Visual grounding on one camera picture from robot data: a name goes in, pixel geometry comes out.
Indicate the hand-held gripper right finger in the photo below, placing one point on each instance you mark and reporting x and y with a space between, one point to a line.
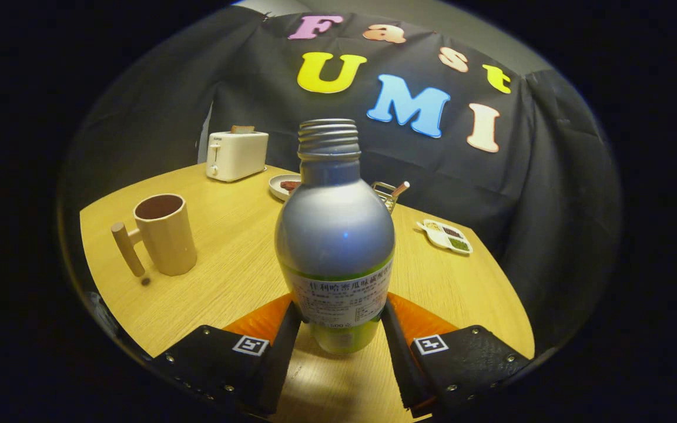
402 364

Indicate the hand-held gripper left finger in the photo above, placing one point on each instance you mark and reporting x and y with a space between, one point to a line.
280 364

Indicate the silver juice bottle green label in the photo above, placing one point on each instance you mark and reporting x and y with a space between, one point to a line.
335 235

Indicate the wooden table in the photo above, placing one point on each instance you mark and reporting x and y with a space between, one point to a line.
238 264

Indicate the white divided condiment dish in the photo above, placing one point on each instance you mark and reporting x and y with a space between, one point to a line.
445 236

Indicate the brown stick with white tip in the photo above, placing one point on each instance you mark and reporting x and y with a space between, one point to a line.
401 188

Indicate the small white plate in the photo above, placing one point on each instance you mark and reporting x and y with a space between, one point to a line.
277 188

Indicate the dried meat slice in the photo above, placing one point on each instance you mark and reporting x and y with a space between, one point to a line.
289 185

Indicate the black backdrop cloth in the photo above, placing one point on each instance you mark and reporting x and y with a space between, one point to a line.
520 194

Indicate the white toaster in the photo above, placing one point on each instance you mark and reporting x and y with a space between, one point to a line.
238 154

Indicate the toast slice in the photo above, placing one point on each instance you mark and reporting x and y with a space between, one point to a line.
243 129

